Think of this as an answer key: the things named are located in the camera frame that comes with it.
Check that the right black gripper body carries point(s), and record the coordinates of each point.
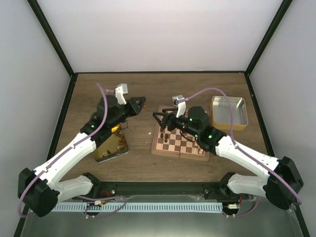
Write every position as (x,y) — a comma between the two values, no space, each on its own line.
(173,126)

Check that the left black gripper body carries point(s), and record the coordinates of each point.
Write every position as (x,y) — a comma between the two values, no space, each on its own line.
(121,118)

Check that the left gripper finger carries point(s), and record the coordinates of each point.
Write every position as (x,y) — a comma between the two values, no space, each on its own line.
(137,102)
(137,107)

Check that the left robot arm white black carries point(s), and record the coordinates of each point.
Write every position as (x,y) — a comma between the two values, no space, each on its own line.
(41,189)

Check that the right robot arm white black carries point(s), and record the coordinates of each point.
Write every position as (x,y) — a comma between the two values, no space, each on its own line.
(276,179)

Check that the wooden chess board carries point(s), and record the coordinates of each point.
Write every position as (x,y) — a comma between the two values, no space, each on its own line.
(179,144)

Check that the gold tin with dark pieces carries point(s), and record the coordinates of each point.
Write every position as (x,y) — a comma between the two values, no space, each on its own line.
(115,146)

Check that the row of white chess pieces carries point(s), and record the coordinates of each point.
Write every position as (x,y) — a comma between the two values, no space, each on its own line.
(197,150)

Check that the silver tin yellow rim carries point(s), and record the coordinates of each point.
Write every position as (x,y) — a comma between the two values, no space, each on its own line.
(221,113)

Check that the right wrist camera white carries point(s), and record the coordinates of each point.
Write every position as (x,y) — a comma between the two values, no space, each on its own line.
(179,102)

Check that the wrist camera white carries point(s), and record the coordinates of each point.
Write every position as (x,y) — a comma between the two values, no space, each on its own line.
(120,91)
(179,102)

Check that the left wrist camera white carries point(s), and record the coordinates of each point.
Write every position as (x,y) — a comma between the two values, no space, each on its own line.
(120,91)

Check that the black aluminium frame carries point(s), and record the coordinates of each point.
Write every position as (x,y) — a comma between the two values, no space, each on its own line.
(277,19)

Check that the light blue cable duct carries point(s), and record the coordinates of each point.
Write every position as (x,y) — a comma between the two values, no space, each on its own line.
(146,207)

